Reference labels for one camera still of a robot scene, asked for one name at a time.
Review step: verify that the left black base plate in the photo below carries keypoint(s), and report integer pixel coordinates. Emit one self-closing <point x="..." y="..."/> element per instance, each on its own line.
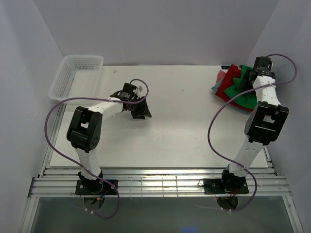
<point x="94" y="187"/>

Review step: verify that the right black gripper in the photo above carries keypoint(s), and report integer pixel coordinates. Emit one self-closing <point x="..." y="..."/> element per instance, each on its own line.
<point x="245" y="82"/>

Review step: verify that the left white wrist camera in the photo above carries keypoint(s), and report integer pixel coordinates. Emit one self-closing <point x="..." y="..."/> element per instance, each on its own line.
<point x="138" y="90"/>

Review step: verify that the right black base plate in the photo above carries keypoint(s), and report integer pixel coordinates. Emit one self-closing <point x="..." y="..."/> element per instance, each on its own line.
<point x="218" y="186"/>

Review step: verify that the blue folded cloth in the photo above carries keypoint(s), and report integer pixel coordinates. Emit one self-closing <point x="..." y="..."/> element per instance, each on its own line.
<point x="215" y="88"/>

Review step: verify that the pink folded cloth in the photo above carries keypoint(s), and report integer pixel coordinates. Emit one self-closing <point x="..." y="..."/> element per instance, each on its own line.
<point x="220" y="75"/>

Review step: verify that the red t shirt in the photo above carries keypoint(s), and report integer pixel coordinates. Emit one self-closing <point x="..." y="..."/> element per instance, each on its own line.
<point x="230" y="88"/>

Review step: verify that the white plastic basket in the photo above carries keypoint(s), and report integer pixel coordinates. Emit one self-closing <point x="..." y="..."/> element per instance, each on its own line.
<point x="77" y="76"/>

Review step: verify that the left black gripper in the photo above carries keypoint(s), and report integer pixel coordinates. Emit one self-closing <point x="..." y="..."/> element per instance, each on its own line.
<point x="143" y="110"/>

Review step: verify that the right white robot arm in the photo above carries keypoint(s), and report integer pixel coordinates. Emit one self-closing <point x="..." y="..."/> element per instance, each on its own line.
<point x="262" y="127"/>

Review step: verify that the aluminium rail frame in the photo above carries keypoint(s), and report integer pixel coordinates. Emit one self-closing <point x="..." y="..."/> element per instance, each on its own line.
<point x="162" y="156"/>

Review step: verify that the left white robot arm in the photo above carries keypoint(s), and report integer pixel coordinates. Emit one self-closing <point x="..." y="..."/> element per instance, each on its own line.
<point x="86" y="125"/>

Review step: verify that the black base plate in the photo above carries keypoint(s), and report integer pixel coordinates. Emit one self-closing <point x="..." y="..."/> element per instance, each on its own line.
<point x="94" y="187"/>
<point x="218" y="186"/>

